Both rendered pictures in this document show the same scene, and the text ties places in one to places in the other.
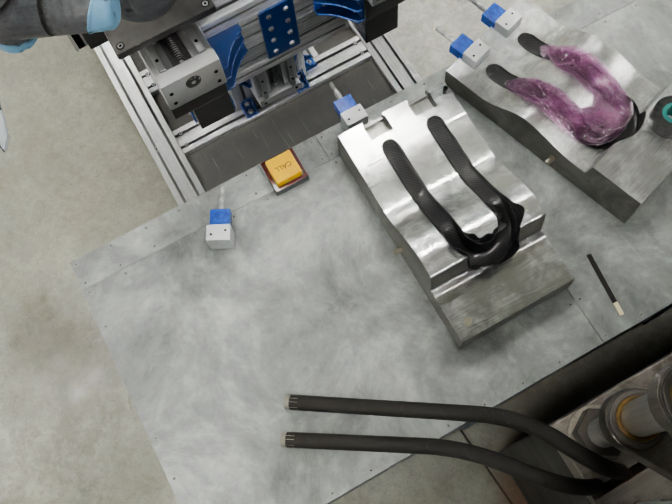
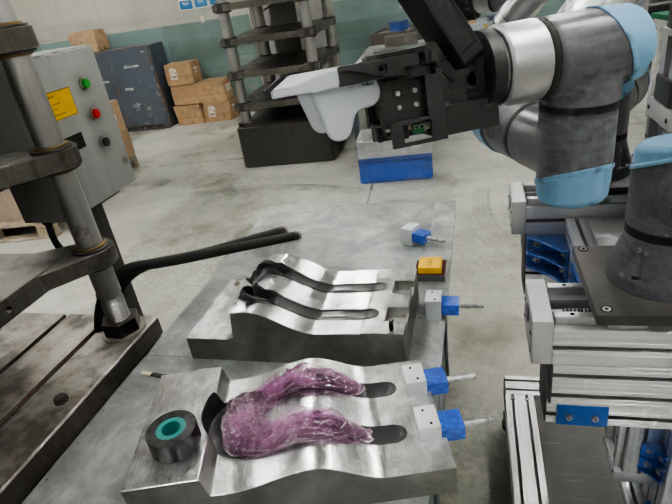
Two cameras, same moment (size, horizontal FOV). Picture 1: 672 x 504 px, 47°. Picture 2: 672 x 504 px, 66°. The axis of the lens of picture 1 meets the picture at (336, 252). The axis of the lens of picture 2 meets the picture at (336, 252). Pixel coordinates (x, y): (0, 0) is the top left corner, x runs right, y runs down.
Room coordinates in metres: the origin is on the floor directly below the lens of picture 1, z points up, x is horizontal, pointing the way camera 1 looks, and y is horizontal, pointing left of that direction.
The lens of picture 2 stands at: (1.27, -1.03, 1.53)
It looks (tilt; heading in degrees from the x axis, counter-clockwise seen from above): 27 degrees down; 127
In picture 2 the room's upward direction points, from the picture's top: 9 degrees counter-clockwise
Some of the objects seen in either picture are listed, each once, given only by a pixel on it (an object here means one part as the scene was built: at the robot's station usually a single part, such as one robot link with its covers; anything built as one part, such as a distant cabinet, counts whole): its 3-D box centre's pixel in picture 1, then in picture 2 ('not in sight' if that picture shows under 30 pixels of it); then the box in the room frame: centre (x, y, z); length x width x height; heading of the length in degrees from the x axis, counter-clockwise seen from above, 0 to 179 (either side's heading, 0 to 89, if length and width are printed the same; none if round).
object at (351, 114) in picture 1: (344, 104); (454, 305); (0.86, -0.07, 0.83); 0.13 x 0.05 x 0.05; 20
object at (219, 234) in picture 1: (221, 215); (424, 237); (0.65, 0.23, 0.83); 0.13 x 0.05 x 0.05; 172
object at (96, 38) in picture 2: not in sight; (88, 41); (-5.86, 3.55, 1.26); 0.42 x 0.33 x 0.29; 24
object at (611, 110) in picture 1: (575, 89); (292, 405); (0.76, -0.55, 0.90); 0.26 x 0.18 x 0.08; 37
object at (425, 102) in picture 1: (420, 107); (397, 321); (0.80, -0.23, 0.87); 0.05 x 0.05 x 0.04; 20
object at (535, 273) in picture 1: (452, 206); (305, 304); (0.56, -0.25, 0.87); 0.50 x 0.26 x 0.14; 20
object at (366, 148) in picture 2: not in sight; (394, 141); (-0.80, 2.74, 0.28); 0.61 x 0.41 x 0.15; 24
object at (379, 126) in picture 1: (377, 130); (403, 293); (0.76, -0.13, 0.87); 0.05 x 0.05 x 0.04; 20
